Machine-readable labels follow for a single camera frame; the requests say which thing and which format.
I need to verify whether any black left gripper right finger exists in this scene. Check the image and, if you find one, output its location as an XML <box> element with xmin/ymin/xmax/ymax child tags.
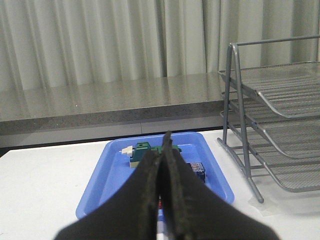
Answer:
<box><xmin>158</xmin><ymin>132</ymin><xmax>279</xmax><ymax>240</ymax></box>

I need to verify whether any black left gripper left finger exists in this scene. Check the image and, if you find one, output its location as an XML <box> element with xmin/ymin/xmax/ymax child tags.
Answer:
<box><xmin>55</xmin><ymin>151</ymin><xmax>160</xmax><ymax>240</ymax></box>

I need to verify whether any red emergency stop button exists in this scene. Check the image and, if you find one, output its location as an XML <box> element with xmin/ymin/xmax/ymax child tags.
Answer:
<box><xmin>158</xmin><ymin>162</ymin><xmax>206</xmax><ymax>209</ymax></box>

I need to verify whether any blue plastic tray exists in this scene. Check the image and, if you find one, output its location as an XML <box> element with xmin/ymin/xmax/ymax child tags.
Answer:
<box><xmin>75</xmin><ymin>132</ymin><xmax>235</xmax><ymax>220</ymax></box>

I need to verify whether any green terminal block module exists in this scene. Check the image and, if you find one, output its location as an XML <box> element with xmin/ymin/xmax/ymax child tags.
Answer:
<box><xmin>120</xmin><ymin>141</ymin><xmax>182</xmax><ymax>169</ymax></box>

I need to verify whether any grey granite counter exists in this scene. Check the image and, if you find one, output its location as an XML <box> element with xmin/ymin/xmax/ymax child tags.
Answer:
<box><xmin>0</xmin><ymin>72</ymin><xmax>225</xmax><ymax>148</ymax></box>

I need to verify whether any grey pleated curtain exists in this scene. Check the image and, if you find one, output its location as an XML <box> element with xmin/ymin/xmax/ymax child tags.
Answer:
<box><xmin>0</xmin><ymin>0</ymin><xmax>320</xmax><ymax>91</ymax></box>

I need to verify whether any grey metal rack frame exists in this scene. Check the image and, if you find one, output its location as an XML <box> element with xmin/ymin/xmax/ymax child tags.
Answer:
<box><xmin>216</xmin><ymin>35</ymin><xmax>320</xmax><ymax>204</ymax></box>

